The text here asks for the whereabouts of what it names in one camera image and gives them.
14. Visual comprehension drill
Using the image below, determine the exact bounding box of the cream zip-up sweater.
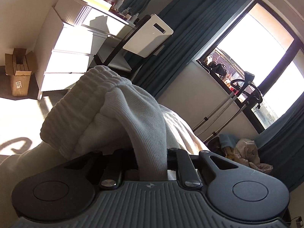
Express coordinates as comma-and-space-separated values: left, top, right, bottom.
1, 66, 206, 227

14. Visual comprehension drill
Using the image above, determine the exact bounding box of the teal pillow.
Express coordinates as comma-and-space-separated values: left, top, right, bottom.
218, 134, 239, 148

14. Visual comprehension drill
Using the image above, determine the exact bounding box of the garment steamer stand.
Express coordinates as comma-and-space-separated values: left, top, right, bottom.
192, 70, 264, 143

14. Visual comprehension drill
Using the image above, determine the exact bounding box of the right teal curtain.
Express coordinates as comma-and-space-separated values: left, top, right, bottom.
254, 95, 303, 192

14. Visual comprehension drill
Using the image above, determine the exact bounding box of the teal curtain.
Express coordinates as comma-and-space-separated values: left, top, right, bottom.
254, 95, 303, 192
126, 0, 248, 98

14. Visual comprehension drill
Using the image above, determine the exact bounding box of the white back chair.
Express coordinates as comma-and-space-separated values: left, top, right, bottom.
94, 14, 174, 74

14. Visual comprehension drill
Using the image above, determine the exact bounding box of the black framed window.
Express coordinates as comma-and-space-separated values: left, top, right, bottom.
197, 0, 303, 133

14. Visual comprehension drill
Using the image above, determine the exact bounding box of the left teal curtain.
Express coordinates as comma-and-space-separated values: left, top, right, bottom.
126, 0, 248, 98

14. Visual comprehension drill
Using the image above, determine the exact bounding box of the white dresser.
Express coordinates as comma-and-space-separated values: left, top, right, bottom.
33, 0, 134, 99

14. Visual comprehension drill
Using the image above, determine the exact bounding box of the cardboard box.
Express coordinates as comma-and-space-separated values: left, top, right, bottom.
5, 48, 38, 97

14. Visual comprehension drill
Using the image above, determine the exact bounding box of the wall power socket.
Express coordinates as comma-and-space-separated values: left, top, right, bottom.
291, 216, 303, 227

